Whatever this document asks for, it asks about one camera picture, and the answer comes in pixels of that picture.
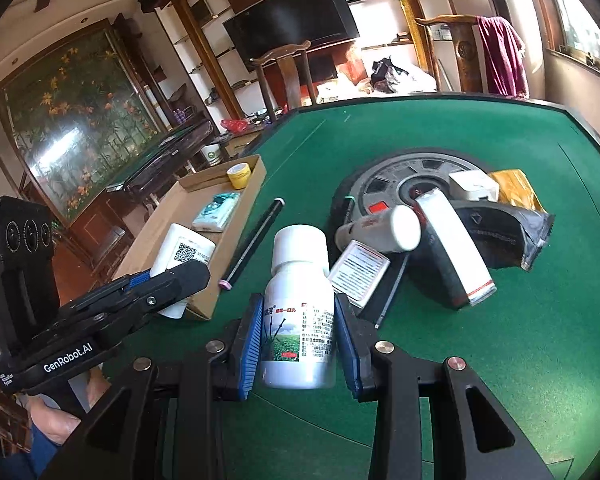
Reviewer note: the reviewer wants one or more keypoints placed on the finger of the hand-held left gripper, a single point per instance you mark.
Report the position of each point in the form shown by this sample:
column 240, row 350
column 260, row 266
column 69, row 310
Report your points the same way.
column 139, row 279
column 180, row 282

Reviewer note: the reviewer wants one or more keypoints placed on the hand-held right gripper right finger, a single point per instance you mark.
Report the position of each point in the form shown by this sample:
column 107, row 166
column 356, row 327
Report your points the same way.
column 347, row 360

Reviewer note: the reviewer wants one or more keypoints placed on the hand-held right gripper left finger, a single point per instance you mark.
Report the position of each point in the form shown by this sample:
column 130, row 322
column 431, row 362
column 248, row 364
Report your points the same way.
column 247, row 355

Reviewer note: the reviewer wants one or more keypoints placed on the white bottle square code label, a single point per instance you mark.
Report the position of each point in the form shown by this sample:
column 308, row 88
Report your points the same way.
column 180, row 245

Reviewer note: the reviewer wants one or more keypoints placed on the black pen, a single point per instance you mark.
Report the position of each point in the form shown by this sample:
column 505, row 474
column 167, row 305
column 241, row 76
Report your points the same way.
column 252, row 242

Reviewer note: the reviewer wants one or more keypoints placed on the small white card box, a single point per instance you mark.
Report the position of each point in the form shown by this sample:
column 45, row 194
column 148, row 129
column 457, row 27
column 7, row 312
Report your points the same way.
column 357, row 272

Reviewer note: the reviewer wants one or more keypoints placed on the white bottle green label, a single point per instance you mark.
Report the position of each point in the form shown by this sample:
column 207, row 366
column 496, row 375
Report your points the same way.
column 300, row 280

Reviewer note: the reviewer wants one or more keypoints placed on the cardboard box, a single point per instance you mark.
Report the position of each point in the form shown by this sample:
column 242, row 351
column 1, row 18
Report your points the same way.
column 200, row 185

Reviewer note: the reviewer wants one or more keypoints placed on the long white red box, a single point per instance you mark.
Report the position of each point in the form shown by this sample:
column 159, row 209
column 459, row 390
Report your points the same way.
column 455, row 245

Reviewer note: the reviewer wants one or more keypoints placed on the black foil packet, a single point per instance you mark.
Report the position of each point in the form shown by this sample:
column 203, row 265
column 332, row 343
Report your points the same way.
column 505, row 235

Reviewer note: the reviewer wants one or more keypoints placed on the person's left hand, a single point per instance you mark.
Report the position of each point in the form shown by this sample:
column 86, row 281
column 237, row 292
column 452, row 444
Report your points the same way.
column 55, row 417

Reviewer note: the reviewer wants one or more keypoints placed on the teal tissue packet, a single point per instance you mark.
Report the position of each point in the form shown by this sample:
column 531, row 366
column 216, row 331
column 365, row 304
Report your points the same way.
column 215, row 212

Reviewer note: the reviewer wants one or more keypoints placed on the person's leg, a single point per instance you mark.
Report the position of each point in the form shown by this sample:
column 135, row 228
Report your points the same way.
column 30, row 455

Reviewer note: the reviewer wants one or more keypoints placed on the yellow tape roll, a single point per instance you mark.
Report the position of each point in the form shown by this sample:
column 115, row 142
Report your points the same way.
column 240, row 181

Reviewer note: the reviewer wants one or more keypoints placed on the dark side table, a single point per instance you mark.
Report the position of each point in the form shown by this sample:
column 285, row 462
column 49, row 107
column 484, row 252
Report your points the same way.
column 170, row 155

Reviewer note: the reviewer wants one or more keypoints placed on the white paper cup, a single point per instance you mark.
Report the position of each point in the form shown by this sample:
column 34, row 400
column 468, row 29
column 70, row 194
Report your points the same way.
column 211, row 156

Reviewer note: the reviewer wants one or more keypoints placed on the red plastic bag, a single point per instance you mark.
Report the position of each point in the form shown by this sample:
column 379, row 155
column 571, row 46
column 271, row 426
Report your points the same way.
column 235, row 126

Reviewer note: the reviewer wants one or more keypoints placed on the framed floral painting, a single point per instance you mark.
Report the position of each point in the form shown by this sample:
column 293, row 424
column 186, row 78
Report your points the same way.
column 80, row 120

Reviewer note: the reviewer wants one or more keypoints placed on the round table centre panel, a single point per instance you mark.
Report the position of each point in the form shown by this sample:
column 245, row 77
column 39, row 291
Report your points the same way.
column 380, row 180

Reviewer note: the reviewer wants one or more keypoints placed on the white square box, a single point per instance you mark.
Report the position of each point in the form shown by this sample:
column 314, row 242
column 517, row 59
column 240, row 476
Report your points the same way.
column 472, row 185

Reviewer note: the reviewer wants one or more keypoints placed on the yellow foil packet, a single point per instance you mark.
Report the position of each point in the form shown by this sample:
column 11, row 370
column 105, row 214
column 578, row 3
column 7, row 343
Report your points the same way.
column 517, row 187

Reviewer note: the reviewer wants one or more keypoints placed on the black television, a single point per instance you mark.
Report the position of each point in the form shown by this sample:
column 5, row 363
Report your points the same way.
column 290, row 15

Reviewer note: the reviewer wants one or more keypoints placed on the carved wooden chair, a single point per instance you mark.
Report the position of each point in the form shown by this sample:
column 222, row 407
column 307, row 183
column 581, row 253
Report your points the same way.
column 462, row 55

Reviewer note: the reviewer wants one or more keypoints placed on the wooden display shelf unit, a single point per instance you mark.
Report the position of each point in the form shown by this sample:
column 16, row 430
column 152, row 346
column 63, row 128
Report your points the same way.
column 380, row 20

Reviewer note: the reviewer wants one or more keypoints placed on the maroon cloth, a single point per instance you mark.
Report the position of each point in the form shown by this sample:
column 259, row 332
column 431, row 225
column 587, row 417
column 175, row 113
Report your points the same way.
column 500, row 55

